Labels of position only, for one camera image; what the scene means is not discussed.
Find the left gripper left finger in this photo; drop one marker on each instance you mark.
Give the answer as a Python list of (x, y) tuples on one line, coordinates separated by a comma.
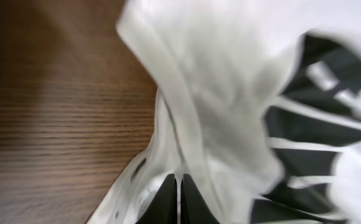
[(163, 207)]

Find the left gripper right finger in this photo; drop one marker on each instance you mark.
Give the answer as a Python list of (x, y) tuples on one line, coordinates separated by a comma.
[(193, 210)]

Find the white Puma t-shirt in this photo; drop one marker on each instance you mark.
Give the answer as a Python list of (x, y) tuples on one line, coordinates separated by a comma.
[(259, 101)]

